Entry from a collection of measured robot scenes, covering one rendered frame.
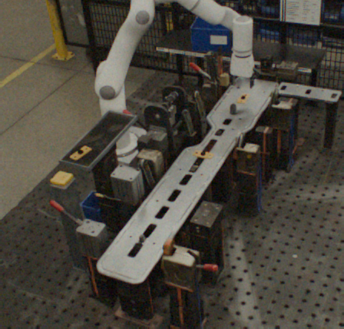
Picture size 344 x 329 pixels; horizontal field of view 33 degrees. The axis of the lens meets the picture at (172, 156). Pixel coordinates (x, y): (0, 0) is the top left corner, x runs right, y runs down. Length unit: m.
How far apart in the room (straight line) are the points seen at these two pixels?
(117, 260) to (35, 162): 2.37
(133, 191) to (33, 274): 0.58
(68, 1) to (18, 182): 1.88
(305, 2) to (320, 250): 1.28
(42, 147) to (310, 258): 2.57
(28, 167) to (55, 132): 0.45
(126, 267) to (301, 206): 0.95
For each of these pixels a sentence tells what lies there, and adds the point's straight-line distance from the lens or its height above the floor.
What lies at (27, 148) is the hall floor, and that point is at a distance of 4.47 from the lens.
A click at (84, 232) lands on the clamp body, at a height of 1.06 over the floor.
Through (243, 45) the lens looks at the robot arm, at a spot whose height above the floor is 1.29.
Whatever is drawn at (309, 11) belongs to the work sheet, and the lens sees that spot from 3.09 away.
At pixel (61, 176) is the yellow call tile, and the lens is 2.15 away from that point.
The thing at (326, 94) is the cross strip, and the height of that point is 1.00.
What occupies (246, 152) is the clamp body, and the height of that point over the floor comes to 1.03.
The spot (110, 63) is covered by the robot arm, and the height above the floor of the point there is 1.27.
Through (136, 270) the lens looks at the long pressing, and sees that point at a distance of 1.97.
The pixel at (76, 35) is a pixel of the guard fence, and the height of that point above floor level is 0.25.
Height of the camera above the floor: 2.44
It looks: 36 degrees down
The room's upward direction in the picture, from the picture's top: 6 degrees counter-clockwise
